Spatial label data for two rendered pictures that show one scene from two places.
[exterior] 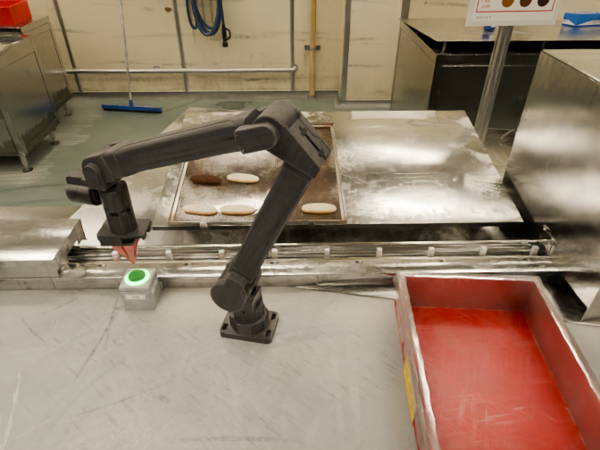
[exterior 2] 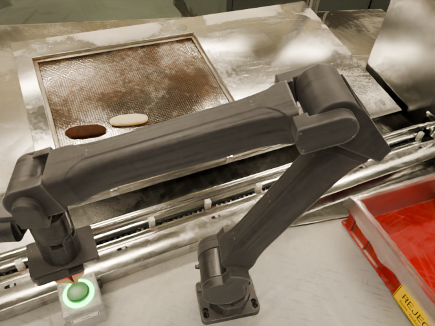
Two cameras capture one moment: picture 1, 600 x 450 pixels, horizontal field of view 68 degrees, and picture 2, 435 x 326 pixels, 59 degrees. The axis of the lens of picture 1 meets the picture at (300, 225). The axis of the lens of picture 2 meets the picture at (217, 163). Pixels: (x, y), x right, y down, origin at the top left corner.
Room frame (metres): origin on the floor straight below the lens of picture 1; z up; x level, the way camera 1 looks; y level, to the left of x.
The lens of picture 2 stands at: (0.40, 0.32, 1.58)
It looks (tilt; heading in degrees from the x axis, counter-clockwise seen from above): 45 degrees down; 333
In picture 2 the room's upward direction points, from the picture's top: 5 degrees clockwise
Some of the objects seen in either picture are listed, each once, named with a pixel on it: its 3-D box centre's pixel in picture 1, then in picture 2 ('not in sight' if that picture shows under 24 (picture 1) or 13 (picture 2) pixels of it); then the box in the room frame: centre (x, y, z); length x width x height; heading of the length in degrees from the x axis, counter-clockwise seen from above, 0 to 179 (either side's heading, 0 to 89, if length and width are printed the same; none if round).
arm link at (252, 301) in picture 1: (237, 288); (221, 274); (0.71, 0.14, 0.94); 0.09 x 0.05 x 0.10; 73
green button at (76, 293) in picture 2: (137, 277); (78, 293); (0.79, 0.39, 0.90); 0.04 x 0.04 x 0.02
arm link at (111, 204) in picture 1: (112, 195); (44, 220); (0.79, 0.39, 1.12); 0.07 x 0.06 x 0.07; 73
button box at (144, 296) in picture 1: (142, 293); (83, 305); (0.79, 0.39, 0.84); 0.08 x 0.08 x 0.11; 1
